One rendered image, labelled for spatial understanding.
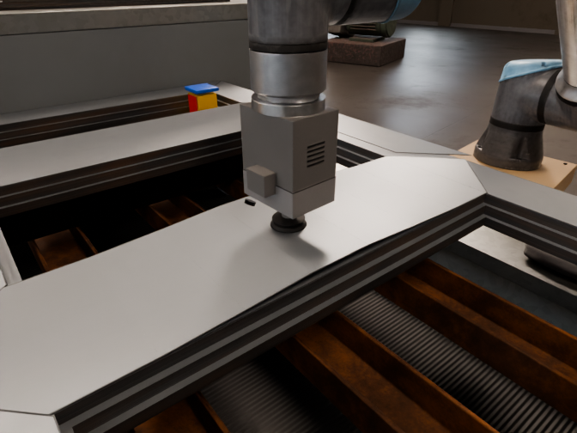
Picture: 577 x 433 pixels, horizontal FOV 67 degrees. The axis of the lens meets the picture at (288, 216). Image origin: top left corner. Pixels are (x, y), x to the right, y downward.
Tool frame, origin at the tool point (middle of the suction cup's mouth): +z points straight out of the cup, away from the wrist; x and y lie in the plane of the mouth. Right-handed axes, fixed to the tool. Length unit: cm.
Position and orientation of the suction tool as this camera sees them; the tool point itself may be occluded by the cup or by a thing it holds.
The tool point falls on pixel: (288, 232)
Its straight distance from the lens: 51.8
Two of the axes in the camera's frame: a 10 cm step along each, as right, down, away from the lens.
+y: 6.6, 3.6, -6.5
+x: 7.5, -3.3, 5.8
